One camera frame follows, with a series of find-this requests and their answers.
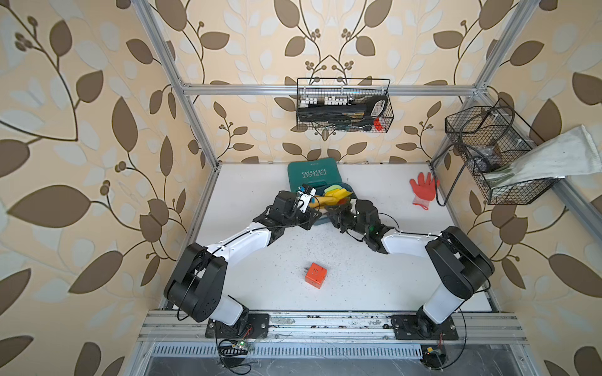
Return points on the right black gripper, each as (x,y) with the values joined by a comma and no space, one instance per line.
(339,213)

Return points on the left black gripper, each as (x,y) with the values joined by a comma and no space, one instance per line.
(313,215)

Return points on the yellow toy spatula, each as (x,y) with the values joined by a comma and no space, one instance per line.
(331,198)

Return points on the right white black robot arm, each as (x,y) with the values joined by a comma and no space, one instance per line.
(462,267)

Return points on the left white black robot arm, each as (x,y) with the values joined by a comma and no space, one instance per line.
(196,286)

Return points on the green storage box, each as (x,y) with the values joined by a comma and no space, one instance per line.
(323,175)

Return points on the orange cube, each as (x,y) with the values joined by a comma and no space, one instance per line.
(316,275)

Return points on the red rubber glove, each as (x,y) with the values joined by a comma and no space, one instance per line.
(424,188)

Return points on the black tool in basket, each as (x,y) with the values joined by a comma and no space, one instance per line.
(344,111)

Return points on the white cloth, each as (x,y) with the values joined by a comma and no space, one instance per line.
(570,153)

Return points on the back wire basket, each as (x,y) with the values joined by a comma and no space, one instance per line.
(311,90)

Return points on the wire basket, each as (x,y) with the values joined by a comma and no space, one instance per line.
(311,90)
(486,140)

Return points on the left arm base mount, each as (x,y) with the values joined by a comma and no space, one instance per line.
(250,325)

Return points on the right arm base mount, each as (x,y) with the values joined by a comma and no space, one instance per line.
(409,327)

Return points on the right wire basket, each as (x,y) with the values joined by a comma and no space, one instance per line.
(486,140)

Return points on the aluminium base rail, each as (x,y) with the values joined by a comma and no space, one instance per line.
(474,328)

